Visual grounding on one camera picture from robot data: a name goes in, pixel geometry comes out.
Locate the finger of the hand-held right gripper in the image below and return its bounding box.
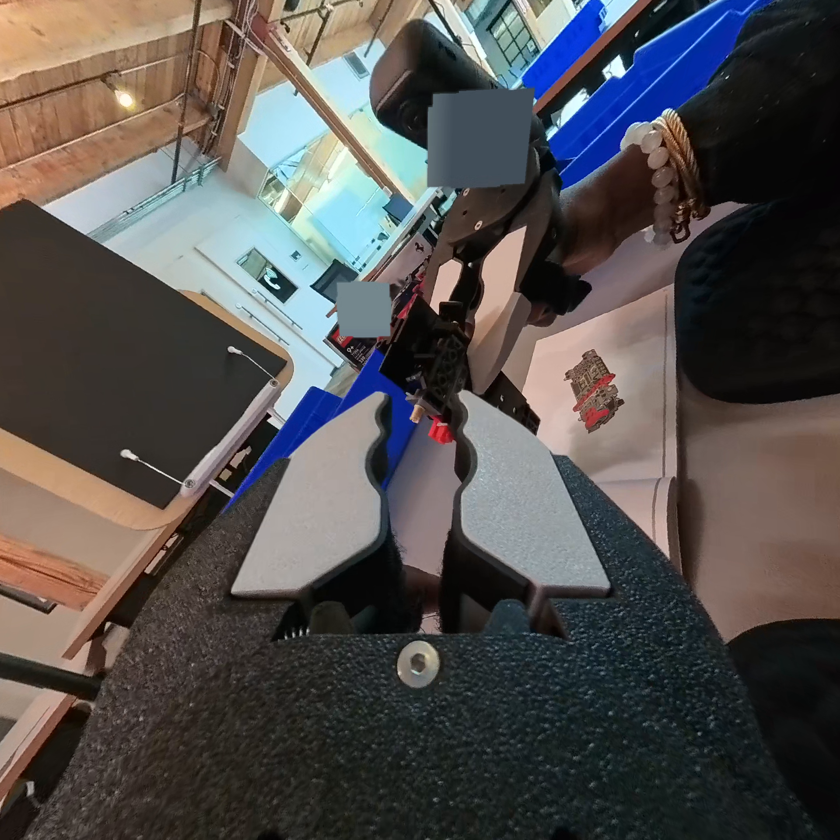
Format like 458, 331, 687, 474
427, 257, 483, 316
470, 225, 531, 396

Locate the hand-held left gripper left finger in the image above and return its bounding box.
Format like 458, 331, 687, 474
230, 391, 391, 601

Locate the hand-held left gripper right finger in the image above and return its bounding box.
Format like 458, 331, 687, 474
451, 391, 613, 601

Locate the lego car chassis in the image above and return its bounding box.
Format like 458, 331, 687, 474
379, 298, 542, 447

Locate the person's right forearm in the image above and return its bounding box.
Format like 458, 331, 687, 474
676, 0, 840, 211

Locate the black lego set box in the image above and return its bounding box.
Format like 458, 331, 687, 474
325, 239, 439, 370

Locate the blue bin with black divider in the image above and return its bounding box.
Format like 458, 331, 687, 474
226, 346, 421, 514

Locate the white instruction booklet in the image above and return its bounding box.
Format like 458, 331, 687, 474
525, 285, 683, 578

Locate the blue bin with label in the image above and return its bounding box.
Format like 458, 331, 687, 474
541, 0, 762, 191

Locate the black quilted cushion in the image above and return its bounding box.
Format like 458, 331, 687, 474
675, 200, 840, 406

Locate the wooden office desk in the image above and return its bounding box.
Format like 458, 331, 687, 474
0, 518, 198, 723

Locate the black board on wooden stand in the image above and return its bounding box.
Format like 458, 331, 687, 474
0, 200, 294, 531

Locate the person's black clothing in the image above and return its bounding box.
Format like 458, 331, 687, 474
727, 619, 840, 840

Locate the ceiling spot lamp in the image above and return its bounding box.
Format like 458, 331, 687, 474
101, 72, 139, 111

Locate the white bead bracelet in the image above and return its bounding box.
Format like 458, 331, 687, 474
620, 121, 686, 245

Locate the gold bracelet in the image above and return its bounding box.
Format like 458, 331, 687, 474
656, 108, 711, 240

